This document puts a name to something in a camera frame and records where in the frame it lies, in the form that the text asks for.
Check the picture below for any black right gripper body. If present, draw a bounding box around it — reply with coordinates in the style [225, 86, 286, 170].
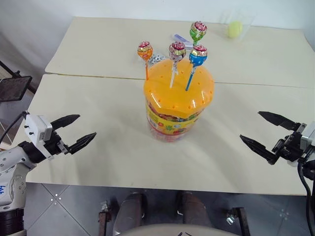
[272, 122, 307, 162]

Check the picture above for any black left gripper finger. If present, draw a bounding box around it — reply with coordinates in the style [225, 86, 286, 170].
[64, 132, 97, 155]
[50, 114, 81, 134]

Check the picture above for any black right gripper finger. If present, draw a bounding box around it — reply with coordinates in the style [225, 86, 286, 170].
[257, 111, 300, 131]
[239, 134, 278, 165]

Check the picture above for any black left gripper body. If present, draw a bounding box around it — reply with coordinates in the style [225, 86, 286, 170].
[44, 130, 72, 157]

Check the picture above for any lollipop jar with orange lid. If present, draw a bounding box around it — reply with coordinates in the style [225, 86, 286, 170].
[143, 58, 215, 144]

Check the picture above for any blue wrapped lollipop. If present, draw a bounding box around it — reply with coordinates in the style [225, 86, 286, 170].
[186, 45, 209, 92]

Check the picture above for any orange wrapped lollipop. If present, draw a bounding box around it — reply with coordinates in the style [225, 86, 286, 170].
[137, 41, 155, 81]

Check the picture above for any green wrapped lollipop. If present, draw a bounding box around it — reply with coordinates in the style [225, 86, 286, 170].
[189, 21, 208, 47]

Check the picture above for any pink white wrapped lollipop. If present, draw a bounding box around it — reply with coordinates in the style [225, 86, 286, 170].
[168, 41, 187, 89]

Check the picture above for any black flat screen panel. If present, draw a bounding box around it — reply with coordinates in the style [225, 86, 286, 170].
[0, 76, 33, 103]

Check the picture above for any black metal stand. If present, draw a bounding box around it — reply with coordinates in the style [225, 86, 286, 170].
[0, 60, 38, 94]

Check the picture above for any dark rounded shape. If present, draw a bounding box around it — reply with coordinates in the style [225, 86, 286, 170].
[115, 192, 146, 233]

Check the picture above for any yellow tennis ball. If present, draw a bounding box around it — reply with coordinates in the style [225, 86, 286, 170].
[226, 21, 244, 39]

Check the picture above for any black white patterned small object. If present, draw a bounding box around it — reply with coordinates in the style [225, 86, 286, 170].
[149, 54, 164, 66]

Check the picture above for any white purple packet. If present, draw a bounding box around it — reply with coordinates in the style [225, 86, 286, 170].
[170, 33, 194, 48]

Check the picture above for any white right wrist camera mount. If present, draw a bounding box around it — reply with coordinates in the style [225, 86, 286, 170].
[286, 121, 315, 167]

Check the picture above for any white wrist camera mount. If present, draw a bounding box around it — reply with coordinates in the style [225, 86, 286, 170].
[286, 121, 315, 167]
[24, 113, 54, 160]

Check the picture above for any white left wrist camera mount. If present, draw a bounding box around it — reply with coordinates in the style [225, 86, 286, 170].
[24, 113, 54, 160]

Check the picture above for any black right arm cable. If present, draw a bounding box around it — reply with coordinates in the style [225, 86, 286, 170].
[296, 159, 315, 236]

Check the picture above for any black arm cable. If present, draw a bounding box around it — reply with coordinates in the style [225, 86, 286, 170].
[0, 111, 28, 145]
[296, 159, 315, 236]

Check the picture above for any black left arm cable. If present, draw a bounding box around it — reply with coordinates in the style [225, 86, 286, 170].
[0, 111, 28, 145]

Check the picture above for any rusty metal table bracket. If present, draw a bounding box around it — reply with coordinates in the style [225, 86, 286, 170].
[225, 206, 251, 236]
[98, 200, 112, 236]

